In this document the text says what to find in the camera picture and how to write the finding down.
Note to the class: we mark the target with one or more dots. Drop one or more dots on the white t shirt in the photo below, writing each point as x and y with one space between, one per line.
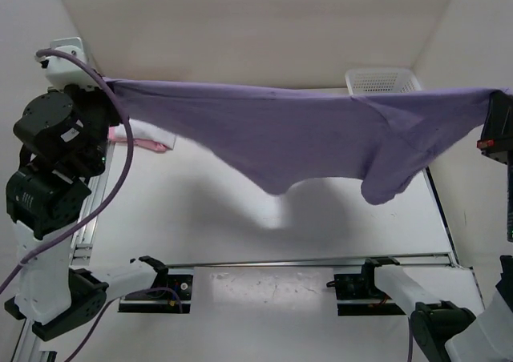
143 130

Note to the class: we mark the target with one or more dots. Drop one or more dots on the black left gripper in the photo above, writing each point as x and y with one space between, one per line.
97 93

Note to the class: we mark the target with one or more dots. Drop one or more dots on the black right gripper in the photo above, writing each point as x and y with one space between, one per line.
496 138

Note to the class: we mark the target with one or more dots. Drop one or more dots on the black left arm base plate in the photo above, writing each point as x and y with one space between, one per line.
175 299

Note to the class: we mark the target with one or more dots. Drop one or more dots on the lavender t shirt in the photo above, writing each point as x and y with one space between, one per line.
279 137

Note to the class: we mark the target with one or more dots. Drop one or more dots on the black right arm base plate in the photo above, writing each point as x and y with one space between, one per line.
355 298

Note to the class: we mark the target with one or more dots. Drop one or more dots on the white plastic laundry basket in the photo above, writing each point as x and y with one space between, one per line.
379 80

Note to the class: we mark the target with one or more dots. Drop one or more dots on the aluminium frame rail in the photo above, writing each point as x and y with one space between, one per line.
189 210

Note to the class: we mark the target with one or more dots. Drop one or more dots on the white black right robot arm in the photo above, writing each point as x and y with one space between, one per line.
442 330

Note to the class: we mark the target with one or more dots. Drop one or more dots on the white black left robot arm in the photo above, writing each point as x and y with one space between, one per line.
64 144

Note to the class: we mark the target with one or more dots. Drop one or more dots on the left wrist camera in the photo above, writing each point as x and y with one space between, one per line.
60 72

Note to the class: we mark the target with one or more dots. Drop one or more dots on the pink t shirt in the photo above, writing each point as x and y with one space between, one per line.
117 135

